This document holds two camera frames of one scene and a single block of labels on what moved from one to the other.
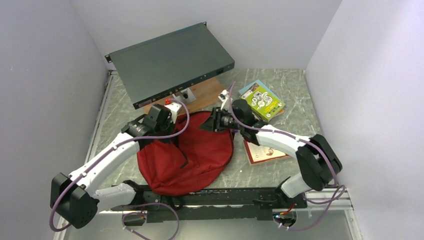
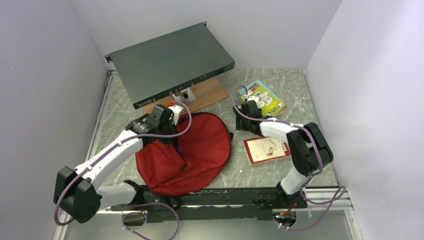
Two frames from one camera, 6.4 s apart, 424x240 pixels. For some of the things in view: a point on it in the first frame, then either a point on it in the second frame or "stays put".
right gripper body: [224, 120] -> [242, 121]
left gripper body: [166, 129] stays put
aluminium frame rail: [110, 79] stays put
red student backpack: [191, 159] stays put
